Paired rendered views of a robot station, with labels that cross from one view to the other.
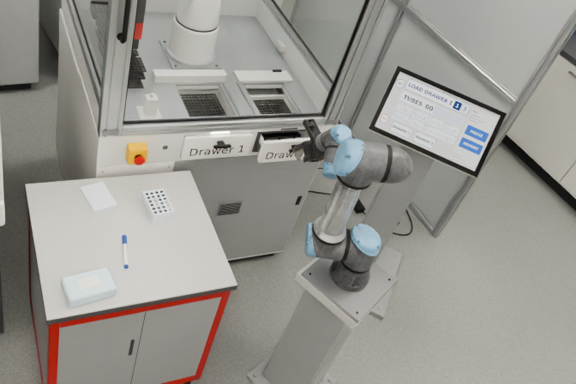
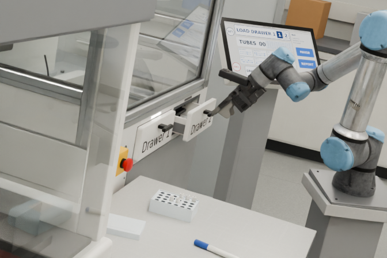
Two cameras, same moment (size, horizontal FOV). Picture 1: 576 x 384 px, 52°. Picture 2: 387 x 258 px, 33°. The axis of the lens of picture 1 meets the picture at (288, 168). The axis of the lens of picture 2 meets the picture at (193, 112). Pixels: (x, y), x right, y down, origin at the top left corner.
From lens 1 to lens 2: 167 cm
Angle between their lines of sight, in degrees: 40
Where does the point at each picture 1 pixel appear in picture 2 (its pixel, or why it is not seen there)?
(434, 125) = not seen: hidden behind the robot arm
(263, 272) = not seen: outside the picture
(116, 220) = (164, 236)
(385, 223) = (246, 188)
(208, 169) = (144, 172)
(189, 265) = (269, 236)
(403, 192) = (257, 144)
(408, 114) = (251, 55)
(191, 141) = (145, 131)
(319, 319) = (351, 248)
